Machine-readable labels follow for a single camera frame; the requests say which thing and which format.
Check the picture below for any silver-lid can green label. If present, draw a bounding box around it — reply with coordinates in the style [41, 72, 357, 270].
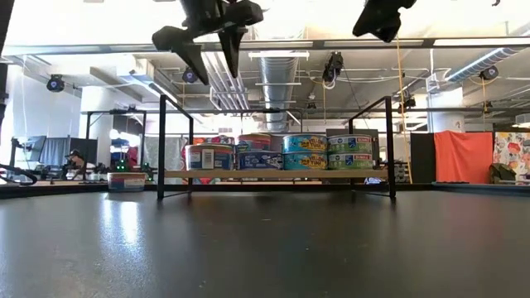
[327, 152, 373, 171]
[327, 134, 373, 154]

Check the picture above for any wooden shelf black metal frame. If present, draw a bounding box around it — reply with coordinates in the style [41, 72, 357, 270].
[157, 94, 398, 200]

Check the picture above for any black metal stand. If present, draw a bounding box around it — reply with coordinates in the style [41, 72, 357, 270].
[80, 108, 148, 179]

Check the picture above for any black partition panel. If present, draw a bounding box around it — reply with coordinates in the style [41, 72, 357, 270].
[409, 132, 436, 183]

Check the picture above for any black curved cable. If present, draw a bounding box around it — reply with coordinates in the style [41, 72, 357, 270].
[0, 163, 38, 186]

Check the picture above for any floral cloth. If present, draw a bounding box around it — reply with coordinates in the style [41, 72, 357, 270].
[494, 131, 530, 186]

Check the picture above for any orange cloth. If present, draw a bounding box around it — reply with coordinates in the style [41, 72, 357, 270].
[433, 131, 495, 185]

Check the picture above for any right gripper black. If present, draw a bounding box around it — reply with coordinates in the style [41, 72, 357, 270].
[352, 0, 417, 43]

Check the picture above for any person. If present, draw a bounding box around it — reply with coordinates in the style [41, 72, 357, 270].
[61, 148, 94, 180]

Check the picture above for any gold-lid can cream label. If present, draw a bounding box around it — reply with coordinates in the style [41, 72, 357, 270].
[107, 172, 147, 193]

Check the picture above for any black hanging device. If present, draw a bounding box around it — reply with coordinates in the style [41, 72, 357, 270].
[321, 51, 345, 90]

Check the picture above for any black table mat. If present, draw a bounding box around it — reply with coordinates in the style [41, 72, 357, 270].
[0, 188, 530, 298]

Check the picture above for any grey patterned curtain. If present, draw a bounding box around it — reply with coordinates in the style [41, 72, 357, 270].
[142, 136, 183, 171]

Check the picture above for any blue grey curtain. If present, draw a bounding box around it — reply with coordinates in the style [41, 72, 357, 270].
[39, 136, 99, 169]

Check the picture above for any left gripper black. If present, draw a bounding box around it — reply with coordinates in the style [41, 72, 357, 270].
[152, 0, 266, 86]

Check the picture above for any silver-lid can white teal label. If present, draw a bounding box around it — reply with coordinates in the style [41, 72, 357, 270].
[282, 151, 329, 171]

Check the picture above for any silver air duct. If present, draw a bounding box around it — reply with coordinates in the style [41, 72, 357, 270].
[254, 55, 299, 133]

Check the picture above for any black round spotlight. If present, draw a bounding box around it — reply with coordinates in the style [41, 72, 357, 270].
[46, 74, 66, 94]
[181, 66, 199, 84]
[479, 65, 500, 82]

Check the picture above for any corrugated silver duct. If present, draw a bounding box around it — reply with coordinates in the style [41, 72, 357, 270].
[445, 46, 523, 84]

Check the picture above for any black monitor screen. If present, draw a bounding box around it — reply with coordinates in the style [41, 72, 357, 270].
[325, 127, 380, 137]

